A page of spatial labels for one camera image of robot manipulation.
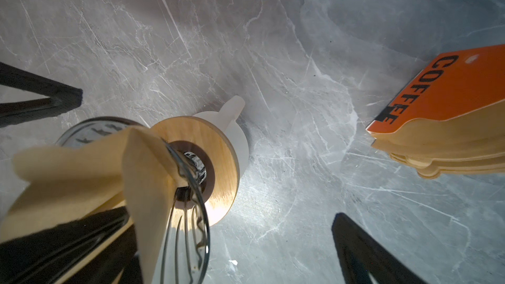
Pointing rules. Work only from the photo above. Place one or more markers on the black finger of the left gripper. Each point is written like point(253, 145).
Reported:
point(57, 98)

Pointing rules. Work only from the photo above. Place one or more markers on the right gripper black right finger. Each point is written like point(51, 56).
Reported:
point(363, 259)

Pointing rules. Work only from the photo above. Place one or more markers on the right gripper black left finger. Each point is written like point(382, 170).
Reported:
point(103, 242)

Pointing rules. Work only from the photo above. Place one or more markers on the wooden ring dripper stand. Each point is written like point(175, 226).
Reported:
point(188, 134)

